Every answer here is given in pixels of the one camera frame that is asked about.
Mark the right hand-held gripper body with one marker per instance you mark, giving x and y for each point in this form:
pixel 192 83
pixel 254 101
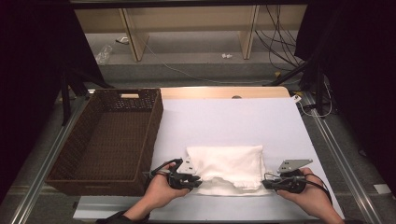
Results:
pixel 294 165

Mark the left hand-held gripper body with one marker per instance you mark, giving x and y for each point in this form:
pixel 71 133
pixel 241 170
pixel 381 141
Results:
pixel 186 166

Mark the white baby shirt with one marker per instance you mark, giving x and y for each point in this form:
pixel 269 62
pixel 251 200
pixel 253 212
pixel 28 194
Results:
pixel 230 168

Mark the brown wicker basket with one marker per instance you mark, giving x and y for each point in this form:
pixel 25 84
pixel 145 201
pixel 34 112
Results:
pixel 106 149

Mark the person's left hand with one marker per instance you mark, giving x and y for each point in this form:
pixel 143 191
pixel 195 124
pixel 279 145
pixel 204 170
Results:
pixel 162 193

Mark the person's right hand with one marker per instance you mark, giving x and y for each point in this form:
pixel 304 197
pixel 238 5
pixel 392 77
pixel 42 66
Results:
pixel 311 199

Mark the white power plug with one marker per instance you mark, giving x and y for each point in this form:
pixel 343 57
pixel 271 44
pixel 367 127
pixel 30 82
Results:
pixel 295 98

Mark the black metal stand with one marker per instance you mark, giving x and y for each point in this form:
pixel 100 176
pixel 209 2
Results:
pixel 319 90
pixel 65 99

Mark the white floor tape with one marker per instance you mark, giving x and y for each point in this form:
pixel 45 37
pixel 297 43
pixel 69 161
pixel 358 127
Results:
pixel 382 188

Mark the small yellow floor item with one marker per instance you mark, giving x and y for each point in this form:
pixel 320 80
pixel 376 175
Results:
pixel 277 74

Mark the black curtain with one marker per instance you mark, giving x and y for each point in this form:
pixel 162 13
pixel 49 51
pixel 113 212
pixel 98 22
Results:
pixel 364 77
pixel 31 77

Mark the small white floor scrap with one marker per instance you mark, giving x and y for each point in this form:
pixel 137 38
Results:
pixel 226 55

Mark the clear plastic wrapper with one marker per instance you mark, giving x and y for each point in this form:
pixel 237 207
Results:
pixel 103 54

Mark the flat grey floor item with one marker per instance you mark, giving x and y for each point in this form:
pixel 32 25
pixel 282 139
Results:
pixel 123 39

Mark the light wooden desk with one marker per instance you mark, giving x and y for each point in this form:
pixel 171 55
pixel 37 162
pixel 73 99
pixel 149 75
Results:
pixel 193 18

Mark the aluminium rail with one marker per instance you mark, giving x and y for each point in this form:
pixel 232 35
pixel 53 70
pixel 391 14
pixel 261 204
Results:
pixel 342 161
pixel 40 174

